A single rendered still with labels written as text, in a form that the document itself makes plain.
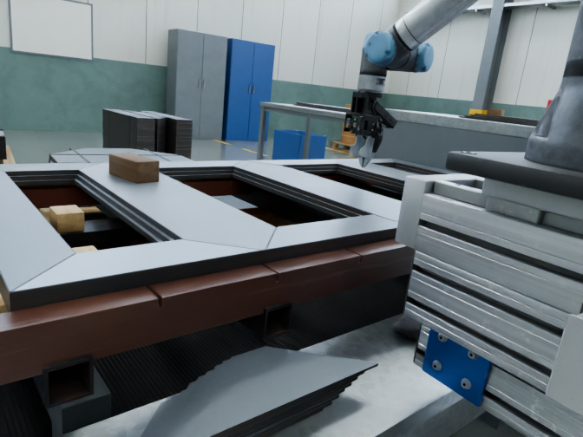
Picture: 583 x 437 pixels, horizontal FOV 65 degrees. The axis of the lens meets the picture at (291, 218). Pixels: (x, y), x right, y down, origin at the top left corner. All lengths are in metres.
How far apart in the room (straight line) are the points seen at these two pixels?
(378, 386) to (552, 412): 0.23
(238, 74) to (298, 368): 9.03
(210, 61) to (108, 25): 1.84
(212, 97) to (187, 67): 0.73
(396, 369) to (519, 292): 0.30
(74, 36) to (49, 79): 0.84
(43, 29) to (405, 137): 7.64
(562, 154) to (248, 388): 0.44
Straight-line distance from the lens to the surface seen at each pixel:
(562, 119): 0.52
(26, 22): 9.02
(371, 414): 0.67
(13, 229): 0.79
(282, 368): 0.66
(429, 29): 1.13
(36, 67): 9.04
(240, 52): 9.58
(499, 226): 0.54
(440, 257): 0.59
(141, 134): 5.34
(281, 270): 0.69
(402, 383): 0.75
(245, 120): 9.69
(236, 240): 0.73
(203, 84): 9.21
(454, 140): 1.94
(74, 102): 9.15
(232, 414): 0.58
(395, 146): 2.10
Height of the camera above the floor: 1.08
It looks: 15 degrees down
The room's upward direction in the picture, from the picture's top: 6 degrees clockwise
